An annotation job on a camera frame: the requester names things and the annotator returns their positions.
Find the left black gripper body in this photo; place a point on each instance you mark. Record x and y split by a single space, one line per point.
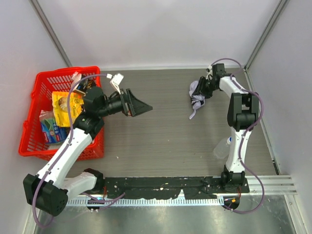
125 102

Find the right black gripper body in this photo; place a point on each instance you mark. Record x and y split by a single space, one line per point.
204 86

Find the lavender folding umbrella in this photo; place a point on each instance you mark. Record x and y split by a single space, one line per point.
197 101

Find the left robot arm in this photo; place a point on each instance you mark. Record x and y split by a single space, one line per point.
48 190

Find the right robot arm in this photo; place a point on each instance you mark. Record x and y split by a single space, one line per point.
242 116

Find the black and white carton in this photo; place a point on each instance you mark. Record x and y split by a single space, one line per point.
81 86

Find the clear plastic water bottle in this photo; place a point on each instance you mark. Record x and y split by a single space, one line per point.
222 149

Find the yellow Lay's chips bag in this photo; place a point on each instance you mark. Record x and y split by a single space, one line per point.
60 109

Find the blue snack packet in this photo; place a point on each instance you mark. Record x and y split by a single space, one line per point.
52 133

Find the clear pink snack packet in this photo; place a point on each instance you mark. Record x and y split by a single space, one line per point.
46 115

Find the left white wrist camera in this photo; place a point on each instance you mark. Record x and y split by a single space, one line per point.
115 81

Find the white slotted cable duct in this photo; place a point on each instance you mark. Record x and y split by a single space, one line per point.
180 201

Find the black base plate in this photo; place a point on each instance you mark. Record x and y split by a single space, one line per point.
164 188

